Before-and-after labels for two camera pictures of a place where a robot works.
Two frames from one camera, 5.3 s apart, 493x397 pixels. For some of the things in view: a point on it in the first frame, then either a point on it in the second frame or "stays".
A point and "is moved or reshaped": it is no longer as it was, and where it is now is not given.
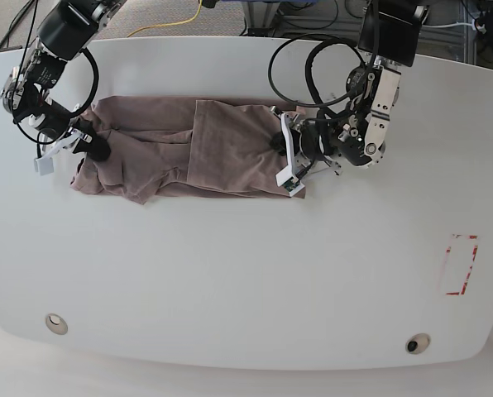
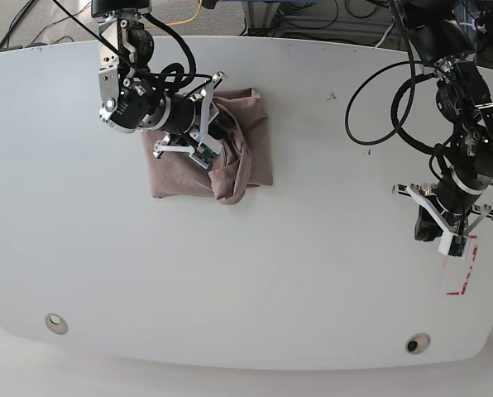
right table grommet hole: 417,343 stays
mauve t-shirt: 165,145 is moved or reshaped
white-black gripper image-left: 53,128 → 190,121
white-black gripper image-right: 305,145 → 452,200
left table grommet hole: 56,324 stays
